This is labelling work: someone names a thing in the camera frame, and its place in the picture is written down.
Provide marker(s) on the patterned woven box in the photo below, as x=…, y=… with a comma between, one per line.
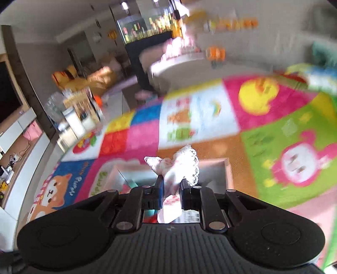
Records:
x=79, y=102

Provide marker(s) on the white tv cabinet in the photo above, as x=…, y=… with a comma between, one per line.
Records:
x=29, y=158

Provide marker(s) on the row of small orange toys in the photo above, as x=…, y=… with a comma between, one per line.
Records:
x=231, y=23

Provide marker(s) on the pink baby clothes pile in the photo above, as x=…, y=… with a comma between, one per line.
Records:
x=179, y=47

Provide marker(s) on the colourful plastic package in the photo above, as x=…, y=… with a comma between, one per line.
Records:
x=316, y=79

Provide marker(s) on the tall white thermos bottle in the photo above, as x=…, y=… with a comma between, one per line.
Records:
x=73, y=123

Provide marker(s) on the glass aquarium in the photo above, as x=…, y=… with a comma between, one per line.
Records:
x=147, y=29

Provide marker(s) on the teal cushion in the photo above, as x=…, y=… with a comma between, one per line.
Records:
x=325, y=54

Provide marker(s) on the beige sofa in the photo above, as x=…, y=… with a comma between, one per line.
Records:
x=263, y=52

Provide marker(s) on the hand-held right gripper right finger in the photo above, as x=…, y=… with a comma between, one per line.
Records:
x=184, y=195

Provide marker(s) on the colourful cartoon play mat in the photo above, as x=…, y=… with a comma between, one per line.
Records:
x=263, y=126

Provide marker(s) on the black aquarium cabinet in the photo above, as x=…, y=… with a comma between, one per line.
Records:
x=137, y=63

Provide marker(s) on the black television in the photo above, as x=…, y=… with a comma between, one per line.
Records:
x=9, y=92

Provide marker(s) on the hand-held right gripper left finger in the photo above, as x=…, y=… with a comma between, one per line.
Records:
x=159, y=192

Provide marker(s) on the yellow soft seat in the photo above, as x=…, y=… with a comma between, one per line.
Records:
x=79, y=77

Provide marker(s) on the orange fish plush toy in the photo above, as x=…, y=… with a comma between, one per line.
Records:
x=215, y=54

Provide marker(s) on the pink cloth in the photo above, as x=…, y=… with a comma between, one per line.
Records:
x=33, y=131

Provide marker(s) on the clear plastic bag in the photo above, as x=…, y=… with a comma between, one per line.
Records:
x=55, y=104

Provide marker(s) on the white lace baby garment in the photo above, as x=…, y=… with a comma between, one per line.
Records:
x=179, y=168

